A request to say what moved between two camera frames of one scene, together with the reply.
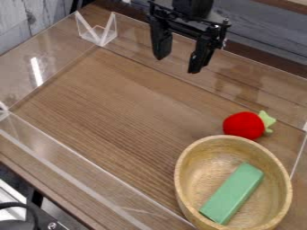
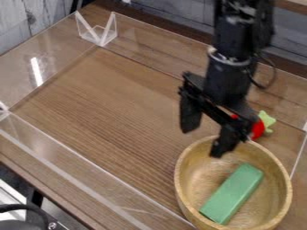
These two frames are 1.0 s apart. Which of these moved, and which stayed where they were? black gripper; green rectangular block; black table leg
Moved: black gripper
Stayed: black table leg; green rectangular block
